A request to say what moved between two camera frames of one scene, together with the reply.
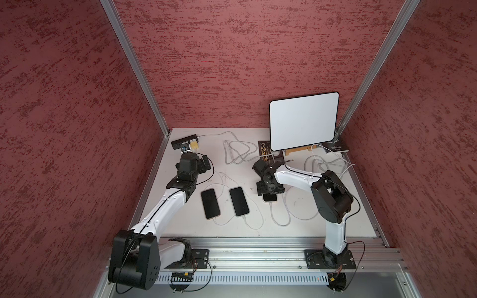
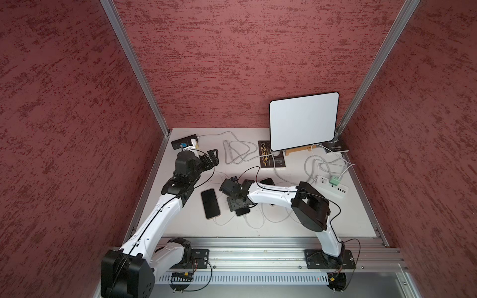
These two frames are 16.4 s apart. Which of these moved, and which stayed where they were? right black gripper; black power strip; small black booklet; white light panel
Moved: right black gripper
Stayed: small black booklet; black power strip; white light panel
